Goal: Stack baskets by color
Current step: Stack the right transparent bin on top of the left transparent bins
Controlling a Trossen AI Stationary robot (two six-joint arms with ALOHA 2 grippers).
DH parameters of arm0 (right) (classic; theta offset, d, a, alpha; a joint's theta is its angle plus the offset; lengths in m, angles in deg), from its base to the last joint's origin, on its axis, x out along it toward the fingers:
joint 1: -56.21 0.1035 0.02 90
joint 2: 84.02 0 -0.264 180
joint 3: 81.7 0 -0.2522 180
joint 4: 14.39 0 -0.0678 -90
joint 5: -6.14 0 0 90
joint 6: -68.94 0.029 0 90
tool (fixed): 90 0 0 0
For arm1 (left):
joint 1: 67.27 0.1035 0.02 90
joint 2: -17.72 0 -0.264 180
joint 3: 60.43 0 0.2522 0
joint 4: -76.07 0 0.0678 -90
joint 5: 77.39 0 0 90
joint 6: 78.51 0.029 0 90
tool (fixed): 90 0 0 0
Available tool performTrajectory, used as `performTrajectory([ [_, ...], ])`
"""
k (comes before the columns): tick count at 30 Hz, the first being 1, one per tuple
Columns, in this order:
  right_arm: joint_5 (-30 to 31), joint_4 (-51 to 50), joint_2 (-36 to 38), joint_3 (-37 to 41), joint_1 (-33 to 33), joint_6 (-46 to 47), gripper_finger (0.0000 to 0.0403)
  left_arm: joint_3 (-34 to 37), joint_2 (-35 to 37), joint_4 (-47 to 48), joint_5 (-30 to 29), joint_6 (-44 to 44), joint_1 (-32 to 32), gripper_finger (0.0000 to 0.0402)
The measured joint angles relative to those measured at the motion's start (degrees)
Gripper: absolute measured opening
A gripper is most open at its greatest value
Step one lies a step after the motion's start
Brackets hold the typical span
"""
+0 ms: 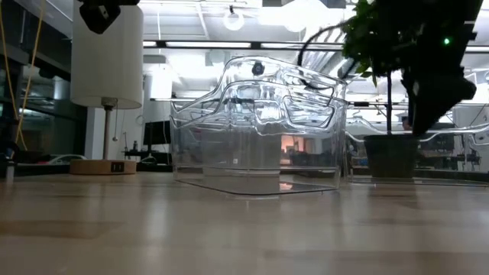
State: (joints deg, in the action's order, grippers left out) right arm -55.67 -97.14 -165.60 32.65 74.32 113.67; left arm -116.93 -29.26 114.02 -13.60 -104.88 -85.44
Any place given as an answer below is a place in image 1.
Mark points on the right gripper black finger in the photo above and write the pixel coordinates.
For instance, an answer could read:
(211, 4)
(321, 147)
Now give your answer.
(428, 114)

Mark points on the clear plastic basket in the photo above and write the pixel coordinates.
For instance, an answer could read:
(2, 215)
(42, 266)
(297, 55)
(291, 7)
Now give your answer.
(248, 164)
(451, 164)
(260, 72)

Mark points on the person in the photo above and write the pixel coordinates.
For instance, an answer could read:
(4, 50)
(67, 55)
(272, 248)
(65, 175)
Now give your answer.
(405, 124)

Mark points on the white shade table lamp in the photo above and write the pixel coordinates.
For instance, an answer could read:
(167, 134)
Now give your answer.
(107, 68)

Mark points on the green potted plant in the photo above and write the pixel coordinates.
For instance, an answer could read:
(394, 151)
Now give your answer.
(389, 156)

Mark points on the ceiling light strip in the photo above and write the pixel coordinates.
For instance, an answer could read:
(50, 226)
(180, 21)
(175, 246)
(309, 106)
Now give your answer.
(198, 44)

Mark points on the black monitor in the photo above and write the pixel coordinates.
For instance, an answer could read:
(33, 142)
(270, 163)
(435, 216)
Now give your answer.
(156, 133)

